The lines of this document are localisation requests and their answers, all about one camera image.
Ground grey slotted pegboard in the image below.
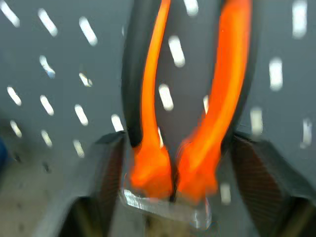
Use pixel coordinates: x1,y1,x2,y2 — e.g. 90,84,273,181
0,0,316,237

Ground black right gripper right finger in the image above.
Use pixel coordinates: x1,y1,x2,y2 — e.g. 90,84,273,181
231,132,316,237

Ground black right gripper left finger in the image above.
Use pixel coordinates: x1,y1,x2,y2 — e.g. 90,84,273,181
32,130,127,237

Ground orange and black handled pliers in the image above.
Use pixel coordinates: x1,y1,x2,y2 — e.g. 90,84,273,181
118,0,260,230

